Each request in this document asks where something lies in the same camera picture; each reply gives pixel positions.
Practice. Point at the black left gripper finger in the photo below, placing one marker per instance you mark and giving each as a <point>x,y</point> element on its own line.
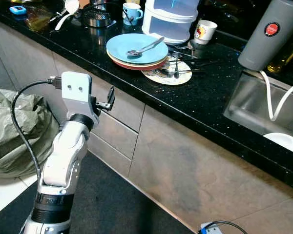
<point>111,97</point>

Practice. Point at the blue plate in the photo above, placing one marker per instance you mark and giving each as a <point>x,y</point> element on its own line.
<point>119,46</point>

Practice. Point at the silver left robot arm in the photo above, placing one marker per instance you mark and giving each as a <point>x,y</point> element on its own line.
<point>63,161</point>

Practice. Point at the grey-brown drawer front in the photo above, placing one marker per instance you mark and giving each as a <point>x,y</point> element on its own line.
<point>124,109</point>
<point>117,134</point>
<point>112,156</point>

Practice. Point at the pink plate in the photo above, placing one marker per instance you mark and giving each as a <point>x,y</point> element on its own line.
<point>141,68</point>

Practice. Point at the cream leaf-pattern plate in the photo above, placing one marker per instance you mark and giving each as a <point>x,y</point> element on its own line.
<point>161,79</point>

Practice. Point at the steel mesh strainer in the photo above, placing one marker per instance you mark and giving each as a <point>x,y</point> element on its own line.
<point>97,19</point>

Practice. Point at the grey-green rubbish bag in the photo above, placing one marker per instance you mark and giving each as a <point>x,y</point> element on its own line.
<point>19,126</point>

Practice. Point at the blue mug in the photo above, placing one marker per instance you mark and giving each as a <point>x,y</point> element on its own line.
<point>133,14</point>

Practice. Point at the grey-brown cabinet panel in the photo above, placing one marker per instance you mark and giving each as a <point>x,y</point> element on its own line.
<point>19,63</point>

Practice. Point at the white tiered storage container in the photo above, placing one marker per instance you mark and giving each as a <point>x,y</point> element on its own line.
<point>168,22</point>

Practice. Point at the small steel spoon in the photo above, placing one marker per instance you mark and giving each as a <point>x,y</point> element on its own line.
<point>192,45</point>

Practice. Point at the white ladle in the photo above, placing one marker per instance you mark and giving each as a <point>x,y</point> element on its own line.
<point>71,6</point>

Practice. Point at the amber glass jar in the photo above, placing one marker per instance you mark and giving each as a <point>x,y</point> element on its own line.
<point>39,19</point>

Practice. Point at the grey-brown cabinet door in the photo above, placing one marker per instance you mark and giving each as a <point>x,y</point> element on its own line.
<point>195,165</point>

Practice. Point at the white cartoon mug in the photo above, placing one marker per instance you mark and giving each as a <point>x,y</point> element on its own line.
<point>205,31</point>

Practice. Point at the white plate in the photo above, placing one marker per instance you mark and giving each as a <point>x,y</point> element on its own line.
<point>288,142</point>

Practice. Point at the yellow oil bottle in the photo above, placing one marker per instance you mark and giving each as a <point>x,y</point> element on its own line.
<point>283,61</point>

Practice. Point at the small blue device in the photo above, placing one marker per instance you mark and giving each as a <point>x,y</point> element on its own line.
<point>18,10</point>

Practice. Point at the steel sink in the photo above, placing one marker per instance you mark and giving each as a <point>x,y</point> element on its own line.
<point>249,105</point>

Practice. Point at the grey cylinder water filter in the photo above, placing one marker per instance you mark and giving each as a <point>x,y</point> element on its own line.
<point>268,44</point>

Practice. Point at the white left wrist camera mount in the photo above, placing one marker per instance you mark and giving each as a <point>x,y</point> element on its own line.
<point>75,90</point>

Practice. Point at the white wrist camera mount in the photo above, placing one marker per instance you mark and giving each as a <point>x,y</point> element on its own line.
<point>207,229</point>
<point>75,90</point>

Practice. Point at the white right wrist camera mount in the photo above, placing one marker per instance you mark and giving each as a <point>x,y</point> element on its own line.
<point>207,229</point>

